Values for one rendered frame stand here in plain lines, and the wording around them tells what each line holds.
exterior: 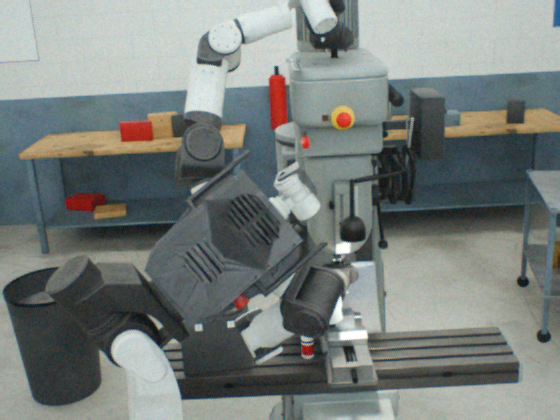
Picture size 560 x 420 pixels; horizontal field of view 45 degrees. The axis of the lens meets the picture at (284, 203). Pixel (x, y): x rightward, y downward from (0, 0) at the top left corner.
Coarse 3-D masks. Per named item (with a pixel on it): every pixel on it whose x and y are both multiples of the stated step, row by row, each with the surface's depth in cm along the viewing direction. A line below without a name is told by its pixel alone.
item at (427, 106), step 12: (420, 96) 222; (432, 96) 221; (420, 108) 221; (432, 108) 220; (444, 108) 220; (420, 120) 222; (432, 120) 221; (444, 120) 222; (420, 132) 223; (432, 132) 223; (444, 132) 223; (420, 144) 224; (432, 144) 224; (444, 144) 225; (420, 156) 226; (432, 156) 225
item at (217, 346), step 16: (224, 320) 212; (192, 336) 212; (208, 336) 213; (224, 336) 213; (240, 336) 214; (192, 352) 214; (208, 352) 214; (224, 352) 215; (240, 352) 216; (192, 368) 215; (208, 368) 216; (224, 368) 217; (240, 368) 217
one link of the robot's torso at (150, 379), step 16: (128, 336) 146; (144, 336) 148; (112, 352) 147; (128, 352) 147; (144, 352) 148; (160, 352) 151; (128, 368) 148; (144, 368) 149; (160, 368) 151; (128, 384) 163; (144, 384) 152; (160, 384) 153; (176, 384) 155; (128, 400) 165; (144, 400) 154; (160, 400) 155; (176, 400) 157; (144, 416) 157; (160, 416) 158; (176, 416) 160
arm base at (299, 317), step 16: (304, 272) 158; (336, 272) 159; (288, 288) 154; (288, 304) 151; (304, 304) 150; (288, 320) 154; (304, 320) 151; (320, 320) 149; (304, 336) 155; (320, 336) 153
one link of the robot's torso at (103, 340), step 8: (120, 320) 148; (128, 320) 149; (136, 320) 150; (144, 320) 152; (112, 328) 147; (120, 328) 148; (128, 328) 149; (136, 328) 149; (144, 328) 150; (152, 328) 154; (96, 336) 148; (104, 336) 147; (112, 336) 148; (152, 336) 151; (96, 344) 149; (104, 344) 148; (104, 352) 151; (112, 360) 149
